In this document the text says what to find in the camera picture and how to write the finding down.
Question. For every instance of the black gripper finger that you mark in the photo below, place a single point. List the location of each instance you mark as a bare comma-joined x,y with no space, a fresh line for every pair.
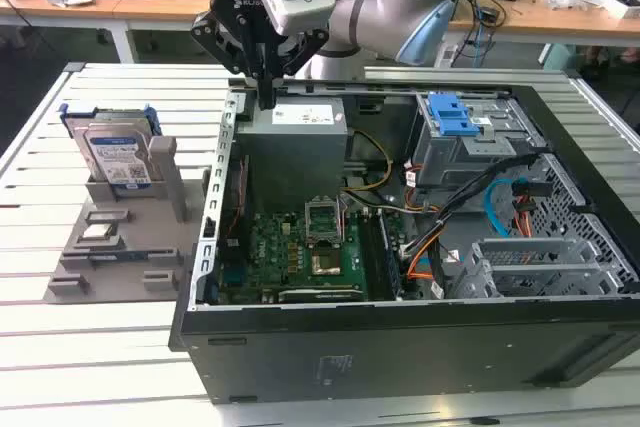
225,44
300,49

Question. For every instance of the hard disk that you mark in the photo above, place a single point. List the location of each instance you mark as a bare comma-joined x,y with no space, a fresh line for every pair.
117,152

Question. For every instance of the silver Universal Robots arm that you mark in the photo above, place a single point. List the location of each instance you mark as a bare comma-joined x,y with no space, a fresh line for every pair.
380,12

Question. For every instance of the grey disk bay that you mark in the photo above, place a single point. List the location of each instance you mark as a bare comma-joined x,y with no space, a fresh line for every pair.
530,267

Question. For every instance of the long wooden desk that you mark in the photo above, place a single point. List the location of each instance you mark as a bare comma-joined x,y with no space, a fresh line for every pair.
165,2

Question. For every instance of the grey power supply unit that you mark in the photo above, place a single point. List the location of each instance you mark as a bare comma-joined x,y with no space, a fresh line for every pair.
290,157

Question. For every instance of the white power strip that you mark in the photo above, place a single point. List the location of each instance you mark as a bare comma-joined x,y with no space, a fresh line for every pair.
445,56

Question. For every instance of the blue drive cage latch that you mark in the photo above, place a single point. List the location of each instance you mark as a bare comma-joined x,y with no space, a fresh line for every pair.
447,114

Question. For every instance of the grey drive cage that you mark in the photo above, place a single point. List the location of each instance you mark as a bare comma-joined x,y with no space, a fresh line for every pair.
450,157

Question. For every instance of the green motherboard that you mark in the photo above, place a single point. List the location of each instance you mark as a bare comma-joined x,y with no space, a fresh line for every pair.
270,247

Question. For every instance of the grey parts rack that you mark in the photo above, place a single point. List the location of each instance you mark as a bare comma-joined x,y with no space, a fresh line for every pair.
140,227

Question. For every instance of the CPU socket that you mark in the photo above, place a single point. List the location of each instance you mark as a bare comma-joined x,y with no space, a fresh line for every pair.
325,264

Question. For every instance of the installed RAM stick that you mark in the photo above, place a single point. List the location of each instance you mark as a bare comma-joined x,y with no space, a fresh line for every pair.
390,257

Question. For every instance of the silver CPU chip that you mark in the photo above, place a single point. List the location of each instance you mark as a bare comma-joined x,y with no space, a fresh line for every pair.
97,232

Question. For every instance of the loose RAM stick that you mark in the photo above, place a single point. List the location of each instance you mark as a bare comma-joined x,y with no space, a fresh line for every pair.
117,256

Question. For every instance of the black graphics card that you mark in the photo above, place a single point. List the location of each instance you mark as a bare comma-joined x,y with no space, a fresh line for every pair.
320,295

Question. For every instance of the teal bin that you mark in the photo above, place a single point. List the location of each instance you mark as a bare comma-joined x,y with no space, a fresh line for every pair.
560,57

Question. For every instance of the black open PC case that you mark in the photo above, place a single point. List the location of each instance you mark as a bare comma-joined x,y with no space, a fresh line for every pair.
400,347

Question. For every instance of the white box with black insert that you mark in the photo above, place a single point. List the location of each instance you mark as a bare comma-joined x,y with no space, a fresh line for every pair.
620,4

